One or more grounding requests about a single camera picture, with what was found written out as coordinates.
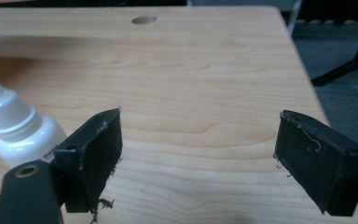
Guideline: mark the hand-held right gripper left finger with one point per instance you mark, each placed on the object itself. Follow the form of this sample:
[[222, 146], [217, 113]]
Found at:
[[88, 161]]

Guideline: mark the black stand leg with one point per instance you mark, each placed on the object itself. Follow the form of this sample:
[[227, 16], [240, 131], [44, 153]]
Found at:
[[345, 67]]

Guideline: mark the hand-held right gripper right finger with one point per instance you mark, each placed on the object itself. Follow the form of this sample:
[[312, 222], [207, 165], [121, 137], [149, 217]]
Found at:
[[317, 169]]

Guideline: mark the white plastic bottle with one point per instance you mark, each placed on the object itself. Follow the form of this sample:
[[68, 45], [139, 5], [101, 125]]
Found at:
[[15, 124]]

